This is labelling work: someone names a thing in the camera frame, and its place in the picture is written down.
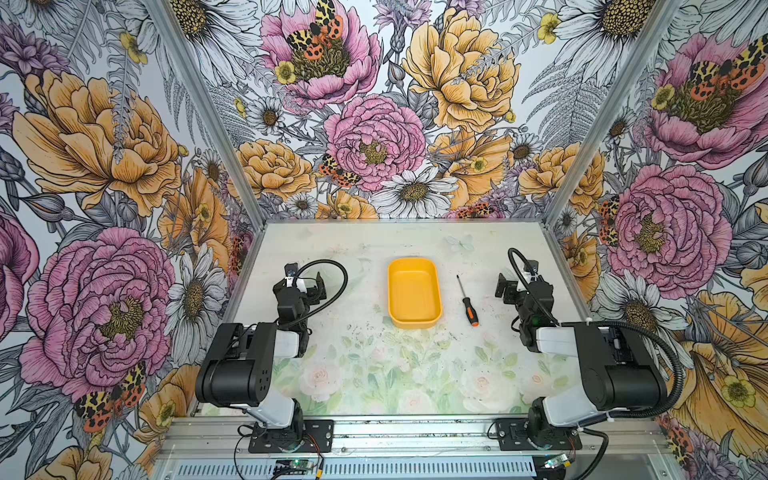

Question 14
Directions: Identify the black orange handled screwdriver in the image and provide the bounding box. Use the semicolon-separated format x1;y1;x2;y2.
456;275;479;327

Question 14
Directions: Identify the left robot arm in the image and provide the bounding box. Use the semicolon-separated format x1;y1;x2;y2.
195;263;327;453

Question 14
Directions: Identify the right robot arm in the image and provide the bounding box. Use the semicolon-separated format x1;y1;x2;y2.
494;248;683;450

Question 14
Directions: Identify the yellow plastic bin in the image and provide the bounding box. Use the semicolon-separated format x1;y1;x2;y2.
387;257;443;330

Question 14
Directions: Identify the right green circuit board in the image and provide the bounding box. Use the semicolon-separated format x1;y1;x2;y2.
542;453;571;469

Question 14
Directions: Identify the green circuit board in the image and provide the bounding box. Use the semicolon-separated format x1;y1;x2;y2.
542;453;571;469
271;459;319;479

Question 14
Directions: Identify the left green circuit board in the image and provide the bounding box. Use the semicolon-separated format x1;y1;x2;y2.
271;459;319;479

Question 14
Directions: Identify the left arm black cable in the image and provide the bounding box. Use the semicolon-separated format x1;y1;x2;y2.
277;258;350;331

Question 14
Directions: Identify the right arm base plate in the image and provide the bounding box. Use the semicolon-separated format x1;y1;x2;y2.
491;417;582;451

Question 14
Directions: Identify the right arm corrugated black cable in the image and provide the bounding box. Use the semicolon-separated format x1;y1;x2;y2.
575;320;686;419

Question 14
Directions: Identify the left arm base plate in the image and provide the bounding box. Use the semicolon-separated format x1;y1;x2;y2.
248;420;335;454

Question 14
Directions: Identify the aluminium front rail frame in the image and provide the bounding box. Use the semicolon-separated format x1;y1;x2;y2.
151;415;686;479

